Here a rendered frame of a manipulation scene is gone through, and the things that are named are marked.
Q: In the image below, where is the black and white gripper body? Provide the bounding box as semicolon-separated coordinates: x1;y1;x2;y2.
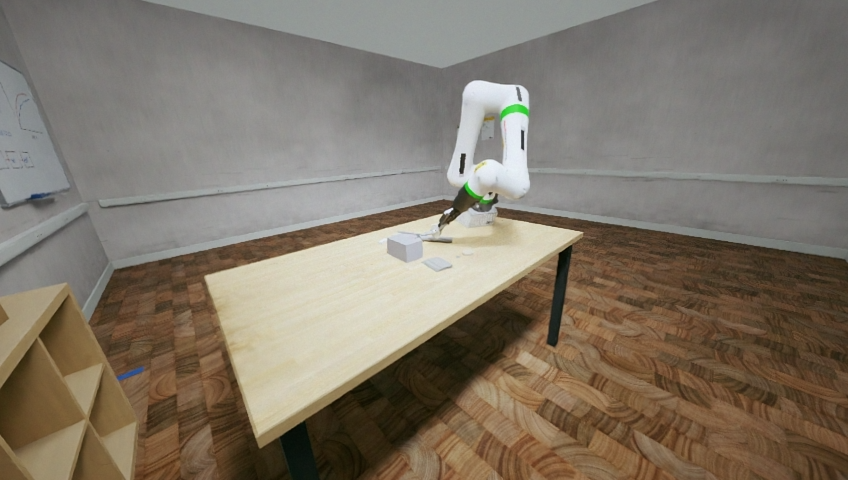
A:
450;195;471;215

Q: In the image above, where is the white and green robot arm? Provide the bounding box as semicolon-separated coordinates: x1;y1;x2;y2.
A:
447;81;530;212

